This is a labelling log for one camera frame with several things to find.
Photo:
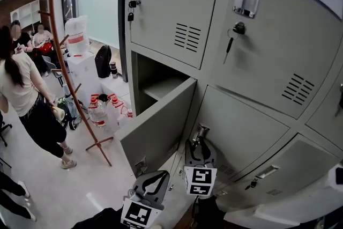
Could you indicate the person's white shoe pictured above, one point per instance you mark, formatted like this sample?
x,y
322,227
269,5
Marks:
x,y
156,227

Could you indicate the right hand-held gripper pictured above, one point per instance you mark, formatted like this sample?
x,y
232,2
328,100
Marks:
x,y
199,181

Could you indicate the white shelving unit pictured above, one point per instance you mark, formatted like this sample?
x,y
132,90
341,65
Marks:
x,y
25,14

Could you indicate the beige cup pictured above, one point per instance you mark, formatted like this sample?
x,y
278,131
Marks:
x,y
58,113

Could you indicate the blue chair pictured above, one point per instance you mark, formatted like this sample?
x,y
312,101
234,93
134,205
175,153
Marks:
x,y
49,61

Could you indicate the white water dispenser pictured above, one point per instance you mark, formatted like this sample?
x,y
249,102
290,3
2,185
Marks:
x,y
83,72

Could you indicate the clear red-capped water jug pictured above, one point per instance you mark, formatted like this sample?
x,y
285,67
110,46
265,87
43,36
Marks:
x,y
115,115
127,122
97,115

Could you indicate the green and black bag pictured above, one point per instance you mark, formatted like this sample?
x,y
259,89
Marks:
x,y
63,104

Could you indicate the wooden slat platform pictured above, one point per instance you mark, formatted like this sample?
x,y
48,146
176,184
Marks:
x,y
187,220

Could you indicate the teal folded umbrella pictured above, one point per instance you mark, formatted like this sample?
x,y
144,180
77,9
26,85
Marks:
x,y
71,107

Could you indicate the person's left forearm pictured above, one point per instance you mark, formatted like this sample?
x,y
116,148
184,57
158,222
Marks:
x,y
101,220

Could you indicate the black backpack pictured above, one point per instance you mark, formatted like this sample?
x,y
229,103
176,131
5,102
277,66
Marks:
x,y
103,61

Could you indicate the red bag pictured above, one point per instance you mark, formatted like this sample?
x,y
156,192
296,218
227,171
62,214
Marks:
x,y
44,48

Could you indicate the red-brown wooden coat rack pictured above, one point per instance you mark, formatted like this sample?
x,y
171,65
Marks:
x,y
57,43

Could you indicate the white equipment housing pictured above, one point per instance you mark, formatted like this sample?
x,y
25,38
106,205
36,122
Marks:
x,y
294,211

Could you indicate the grey metal locker door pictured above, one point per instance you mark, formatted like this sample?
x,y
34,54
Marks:
x,y
294,163
241,126
158,126

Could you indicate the black office chair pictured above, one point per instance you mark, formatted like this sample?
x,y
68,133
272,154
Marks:
x,y
4,126

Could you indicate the black-headed key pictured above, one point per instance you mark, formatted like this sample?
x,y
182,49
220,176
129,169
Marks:
x,y
229,44
130,17
341,100

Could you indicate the black phone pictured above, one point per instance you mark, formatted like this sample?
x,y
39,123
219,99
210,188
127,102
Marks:
x,y
339,175

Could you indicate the frosted glass panel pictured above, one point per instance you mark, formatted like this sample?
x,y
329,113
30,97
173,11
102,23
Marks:
x,y
99,8

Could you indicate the dark thermos bottle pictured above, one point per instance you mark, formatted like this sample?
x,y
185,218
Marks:
x,y
114,71

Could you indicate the large clear dispenser water jug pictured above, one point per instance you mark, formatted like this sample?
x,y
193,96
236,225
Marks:
x,y
76,29

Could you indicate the person's right forearm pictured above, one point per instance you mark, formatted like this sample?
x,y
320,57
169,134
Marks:
x,y
209,211

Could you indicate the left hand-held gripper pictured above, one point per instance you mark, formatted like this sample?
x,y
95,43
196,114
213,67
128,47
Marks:
x,y
136,213

